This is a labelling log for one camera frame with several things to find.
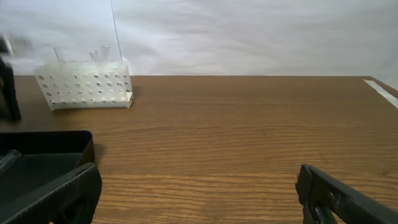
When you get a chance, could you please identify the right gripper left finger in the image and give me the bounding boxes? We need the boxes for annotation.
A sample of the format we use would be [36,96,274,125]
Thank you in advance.
[0,162,103,224]

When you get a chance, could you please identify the black tray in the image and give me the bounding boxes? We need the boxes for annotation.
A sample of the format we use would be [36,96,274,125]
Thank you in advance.
[0,129,95,215]

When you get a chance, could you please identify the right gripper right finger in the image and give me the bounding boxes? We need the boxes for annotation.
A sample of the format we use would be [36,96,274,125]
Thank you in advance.
[295,164,398,224]

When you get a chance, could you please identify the white test tube rack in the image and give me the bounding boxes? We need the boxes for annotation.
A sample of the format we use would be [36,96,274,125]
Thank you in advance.
[34,60,134,111]

